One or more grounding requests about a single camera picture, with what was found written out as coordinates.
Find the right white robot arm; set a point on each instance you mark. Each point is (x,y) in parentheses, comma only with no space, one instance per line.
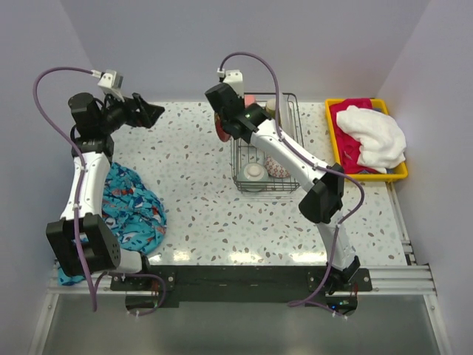
(323,184)

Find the aluminium front rail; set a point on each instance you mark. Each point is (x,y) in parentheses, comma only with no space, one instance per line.
(385,280)

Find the white beige mug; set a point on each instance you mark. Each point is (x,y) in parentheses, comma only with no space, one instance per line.
(270,107)

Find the blue patterned bowl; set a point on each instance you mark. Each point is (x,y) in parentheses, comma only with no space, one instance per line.
(275,169)

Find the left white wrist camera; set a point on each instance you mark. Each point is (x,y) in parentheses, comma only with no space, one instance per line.
(110,83)

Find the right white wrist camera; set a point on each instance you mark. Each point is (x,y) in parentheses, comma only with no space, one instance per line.
(234,79)

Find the wire dish rack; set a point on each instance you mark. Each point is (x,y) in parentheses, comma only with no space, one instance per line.
(243,153)

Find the red floral plate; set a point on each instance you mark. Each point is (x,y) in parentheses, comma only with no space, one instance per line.
(221,134)

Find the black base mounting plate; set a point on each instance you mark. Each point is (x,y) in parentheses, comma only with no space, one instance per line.
(170,286)

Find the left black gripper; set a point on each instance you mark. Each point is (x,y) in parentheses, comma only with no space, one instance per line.
(148,112)

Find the yellow plastic bin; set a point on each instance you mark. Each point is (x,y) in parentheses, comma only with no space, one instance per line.
(399,172)

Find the blue shark print cloth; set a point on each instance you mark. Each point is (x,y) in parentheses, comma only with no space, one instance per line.
(135,216)

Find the pink cup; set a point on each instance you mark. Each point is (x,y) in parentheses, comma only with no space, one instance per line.
(249,99)

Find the pink red cloth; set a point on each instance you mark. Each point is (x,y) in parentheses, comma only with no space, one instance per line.
(346,149)

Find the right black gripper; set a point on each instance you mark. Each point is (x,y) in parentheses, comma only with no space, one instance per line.
(242,99)

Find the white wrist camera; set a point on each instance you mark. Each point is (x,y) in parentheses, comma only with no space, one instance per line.
(234,79)
(110,83)

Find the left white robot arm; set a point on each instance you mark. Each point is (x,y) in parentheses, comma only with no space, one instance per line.
(80,238)

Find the pale green bowl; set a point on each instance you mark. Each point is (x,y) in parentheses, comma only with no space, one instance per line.
(252,174)

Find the white towel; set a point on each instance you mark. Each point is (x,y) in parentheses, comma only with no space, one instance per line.
(383,143)

